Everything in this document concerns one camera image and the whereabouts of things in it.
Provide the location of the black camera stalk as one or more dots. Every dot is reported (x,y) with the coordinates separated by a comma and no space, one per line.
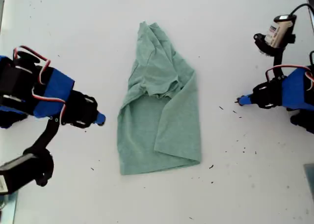
(277,59)
(46,135)

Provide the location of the white black camera box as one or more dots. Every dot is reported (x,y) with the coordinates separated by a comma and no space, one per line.
(279,31)

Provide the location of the green t-shirt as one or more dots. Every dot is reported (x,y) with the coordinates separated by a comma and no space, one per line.
(137,135)

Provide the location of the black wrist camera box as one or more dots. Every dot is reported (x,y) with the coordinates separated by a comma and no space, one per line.
(17,172)

